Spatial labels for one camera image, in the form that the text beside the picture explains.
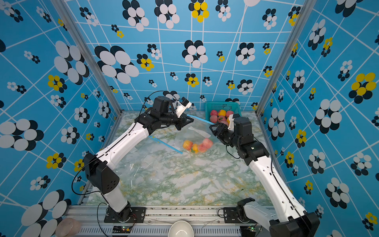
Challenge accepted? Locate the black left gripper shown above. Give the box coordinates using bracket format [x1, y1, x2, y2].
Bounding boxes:
[161, 112, 195, 130]

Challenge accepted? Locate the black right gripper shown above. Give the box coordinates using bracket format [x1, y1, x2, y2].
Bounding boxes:
[210, 123, 242, 150]

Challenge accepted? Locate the pink red peach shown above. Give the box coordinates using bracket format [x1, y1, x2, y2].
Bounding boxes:
[198, 144, 208, 153]

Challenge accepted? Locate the clear zip-top bag blue zipper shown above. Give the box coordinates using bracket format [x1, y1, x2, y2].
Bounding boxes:
[173, 115, 220, 156]

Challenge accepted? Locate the red yellow peach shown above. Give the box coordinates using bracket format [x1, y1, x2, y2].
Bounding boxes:
[183, 140, 193, 151]

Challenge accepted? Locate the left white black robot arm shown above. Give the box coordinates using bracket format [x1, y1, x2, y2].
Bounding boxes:
[84, 113, 194, 222]

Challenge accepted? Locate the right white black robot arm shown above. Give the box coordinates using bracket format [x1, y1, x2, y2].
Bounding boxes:
[209, 123, 320, 237]

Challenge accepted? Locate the pink peach in basket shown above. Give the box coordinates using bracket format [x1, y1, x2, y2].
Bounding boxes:
[210, 115, 218, 123]

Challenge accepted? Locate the yellow peach in basket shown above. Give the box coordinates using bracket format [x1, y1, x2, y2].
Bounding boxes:
[218, 110, 227, 117]

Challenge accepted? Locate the teal plastic basket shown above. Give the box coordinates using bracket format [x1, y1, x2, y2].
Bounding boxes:
[205, 101, 242, 125]

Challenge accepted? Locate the white bowl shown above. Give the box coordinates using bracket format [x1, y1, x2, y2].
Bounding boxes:
[168, 220, 194, 237]

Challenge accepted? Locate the pink translucent object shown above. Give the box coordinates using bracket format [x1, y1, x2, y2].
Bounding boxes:
[55, 218, 82, 237]

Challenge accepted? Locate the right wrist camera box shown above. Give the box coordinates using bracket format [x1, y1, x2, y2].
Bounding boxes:
[229, 117, 254, 138]

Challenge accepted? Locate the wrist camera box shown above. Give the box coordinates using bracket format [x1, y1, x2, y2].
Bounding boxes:
[150, 95, 192, 118]
[229, 117, 254, 138]

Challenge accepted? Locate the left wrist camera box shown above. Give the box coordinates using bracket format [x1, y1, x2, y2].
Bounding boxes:
[150, 95, 192, 118]

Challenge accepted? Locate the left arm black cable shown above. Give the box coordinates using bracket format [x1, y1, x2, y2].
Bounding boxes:
[141, 90, 166, 113]

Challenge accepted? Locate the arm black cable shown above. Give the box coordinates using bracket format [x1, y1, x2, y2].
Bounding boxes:
[141, 90, 166, 113]
[269, 156, 311, 226]

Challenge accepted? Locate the aluminium front rail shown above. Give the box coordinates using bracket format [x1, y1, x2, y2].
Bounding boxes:
[66, 204, 277, 237]

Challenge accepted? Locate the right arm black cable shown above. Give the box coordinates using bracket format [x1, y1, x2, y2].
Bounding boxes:
[269, 156, 311, 226]

